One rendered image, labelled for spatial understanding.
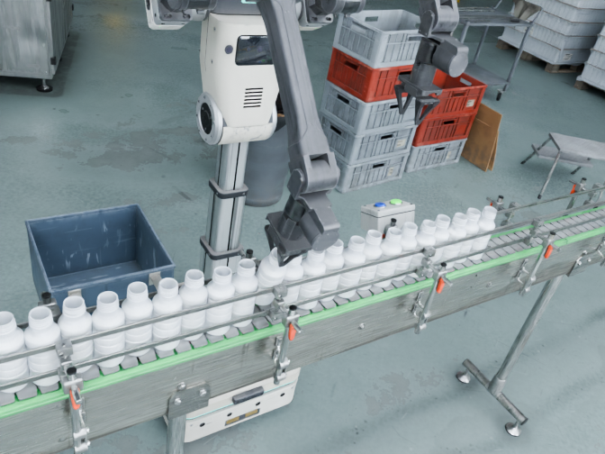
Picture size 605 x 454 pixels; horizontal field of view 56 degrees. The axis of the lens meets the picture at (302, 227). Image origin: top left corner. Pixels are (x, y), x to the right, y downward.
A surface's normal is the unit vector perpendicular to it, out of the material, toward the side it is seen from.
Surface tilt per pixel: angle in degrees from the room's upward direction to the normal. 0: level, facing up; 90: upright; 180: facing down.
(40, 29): 92
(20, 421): 90
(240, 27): 90
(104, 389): 90
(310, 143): 49
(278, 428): 0
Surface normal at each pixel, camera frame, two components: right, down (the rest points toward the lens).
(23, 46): 0.27, 0.56
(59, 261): 0.51, 0.56
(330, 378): 0.17, -0.81
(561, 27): -0.86, 0.15
